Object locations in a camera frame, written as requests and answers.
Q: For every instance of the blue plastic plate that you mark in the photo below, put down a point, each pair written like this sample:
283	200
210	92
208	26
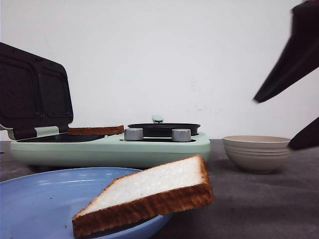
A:
41	206

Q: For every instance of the mint green breakfast maker base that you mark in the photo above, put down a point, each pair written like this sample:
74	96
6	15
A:
109	151

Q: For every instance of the white bread slice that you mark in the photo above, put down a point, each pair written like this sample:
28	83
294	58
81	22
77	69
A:
167	188
108	130

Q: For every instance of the left silver control knob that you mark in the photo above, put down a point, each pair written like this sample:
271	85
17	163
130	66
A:
133	134

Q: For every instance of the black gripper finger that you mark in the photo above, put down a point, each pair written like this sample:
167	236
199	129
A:
300	55
306	138

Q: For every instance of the silver control knob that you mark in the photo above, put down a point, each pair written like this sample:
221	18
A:
133	134
181	135

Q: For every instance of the beige ribbed bowl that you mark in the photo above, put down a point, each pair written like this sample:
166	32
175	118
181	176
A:
255	153

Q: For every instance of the right silver control knob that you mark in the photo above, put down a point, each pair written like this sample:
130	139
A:
181	135

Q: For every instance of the black round frying pan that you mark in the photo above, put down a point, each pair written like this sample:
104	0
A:
159	128

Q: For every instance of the breakfast maker hinged lid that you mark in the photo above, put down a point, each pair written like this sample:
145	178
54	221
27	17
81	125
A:
34	93

